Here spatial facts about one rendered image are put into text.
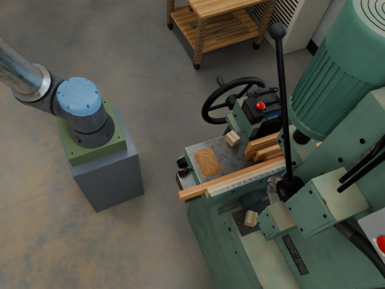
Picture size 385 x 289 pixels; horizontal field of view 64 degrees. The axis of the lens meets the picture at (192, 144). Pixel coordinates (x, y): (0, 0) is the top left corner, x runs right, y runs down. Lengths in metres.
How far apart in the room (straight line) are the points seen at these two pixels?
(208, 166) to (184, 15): 1.81
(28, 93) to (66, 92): 0.13
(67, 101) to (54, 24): 1.78
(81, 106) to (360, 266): 0.97
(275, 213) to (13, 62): 0.89
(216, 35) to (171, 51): 0.39
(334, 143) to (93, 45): 2.24
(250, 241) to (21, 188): 1.48
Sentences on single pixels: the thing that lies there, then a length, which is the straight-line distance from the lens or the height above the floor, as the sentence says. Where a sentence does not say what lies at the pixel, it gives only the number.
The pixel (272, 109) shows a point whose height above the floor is 1.00.
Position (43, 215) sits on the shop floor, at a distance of 2.02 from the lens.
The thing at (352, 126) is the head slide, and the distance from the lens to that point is 0.69.
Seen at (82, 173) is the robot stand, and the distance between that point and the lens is 1.43.
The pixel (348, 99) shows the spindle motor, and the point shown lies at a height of 1.36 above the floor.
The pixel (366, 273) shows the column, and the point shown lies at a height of 1.17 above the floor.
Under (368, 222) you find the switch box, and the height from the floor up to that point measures 1.35.
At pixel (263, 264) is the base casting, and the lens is 1.08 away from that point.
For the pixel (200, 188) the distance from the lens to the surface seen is 0.95.
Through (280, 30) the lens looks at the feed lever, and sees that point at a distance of 0.68.
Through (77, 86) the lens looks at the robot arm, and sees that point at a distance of 1.23.
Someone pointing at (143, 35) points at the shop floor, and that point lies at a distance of 2.74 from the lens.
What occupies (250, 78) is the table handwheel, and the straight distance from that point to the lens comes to 1.21.
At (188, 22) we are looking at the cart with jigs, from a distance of 2.60.
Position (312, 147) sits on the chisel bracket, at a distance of 0.96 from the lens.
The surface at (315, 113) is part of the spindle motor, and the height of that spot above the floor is 1.28.
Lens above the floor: 1.83
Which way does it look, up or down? 61 degrees down
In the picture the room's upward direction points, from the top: 10 degrees clockwise
